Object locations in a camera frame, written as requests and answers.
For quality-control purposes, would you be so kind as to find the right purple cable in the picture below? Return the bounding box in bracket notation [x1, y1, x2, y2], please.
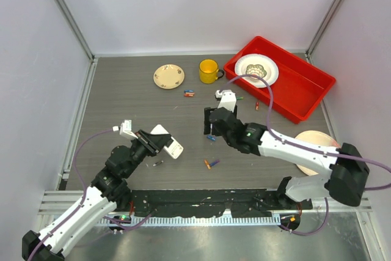
[224, 74, 391, 236]

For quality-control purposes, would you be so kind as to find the purple battery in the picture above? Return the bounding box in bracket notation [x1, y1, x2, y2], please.
[210, 160, 220, 167]

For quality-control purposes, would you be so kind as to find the black battery bottom left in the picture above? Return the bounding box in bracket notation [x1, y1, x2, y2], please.
[153, 160, 164, 167]

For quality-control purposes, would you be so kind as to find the cream floral plate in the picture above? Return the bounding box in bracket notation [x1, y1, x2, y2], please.
[153, 64, 185, 89]

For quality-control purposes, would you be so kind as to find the orange battery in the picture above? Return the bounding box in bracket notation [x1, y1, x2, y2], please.
[204, 160, 211, 170]

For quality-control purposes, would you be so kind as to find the yellow mug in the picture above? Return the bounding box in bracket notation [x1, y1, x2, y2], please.
[199, 59, 225, 84]

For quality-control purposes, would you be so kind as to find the small patterned bowl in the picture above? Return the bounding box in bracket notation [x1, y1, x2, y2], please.
[246, 64, 268, 78]

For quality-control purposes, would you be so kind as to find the pink rimmed plate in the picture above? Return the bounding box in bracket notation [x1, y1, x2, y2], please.
[294, 130, 342, 177]

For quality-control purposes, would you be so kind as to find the slotted cable duct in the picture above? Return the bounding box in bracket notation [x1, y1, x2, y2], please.
[91, 214, 281, 227]

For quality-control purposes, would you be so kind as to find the red plastic bin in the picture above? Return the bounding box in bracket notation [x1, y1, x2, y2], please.
[224, 36, 336, 123]

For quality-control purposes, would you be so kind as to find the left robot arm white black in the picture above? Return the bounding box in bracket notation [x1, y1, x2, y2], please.
[21, 120, 183, 260]

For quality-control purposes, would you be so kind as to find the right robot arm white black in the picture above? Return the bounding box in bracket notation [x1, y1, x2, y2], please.
[204, 108, 370, 209]

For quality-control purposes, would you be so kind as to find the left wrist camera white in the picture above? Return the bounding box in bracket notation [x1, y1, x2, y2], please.
[112, 120, 137, 140]

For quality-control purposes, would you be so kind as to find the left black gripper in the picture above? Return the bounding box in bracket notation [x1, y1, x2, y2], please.
[123, 129, 170, 177]

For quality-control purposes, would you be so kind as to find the white remote control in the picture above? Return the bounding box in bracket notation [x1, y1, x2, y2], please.
[151, 124, 184, 160]

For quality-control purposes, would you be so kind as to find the white plate in bin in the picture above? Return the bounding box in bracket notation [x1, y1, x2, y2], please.
[235, 54, 279, 86]

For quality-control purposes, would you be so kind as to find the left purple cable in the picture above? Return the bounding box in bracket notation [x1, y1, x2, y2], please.
[27, 129, 153, 261]

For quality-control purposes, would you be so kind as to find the purple cable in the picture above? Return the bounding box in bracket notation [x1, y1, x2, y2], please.
[224, 74, 391, 236]
[27, 129, 153, 261]

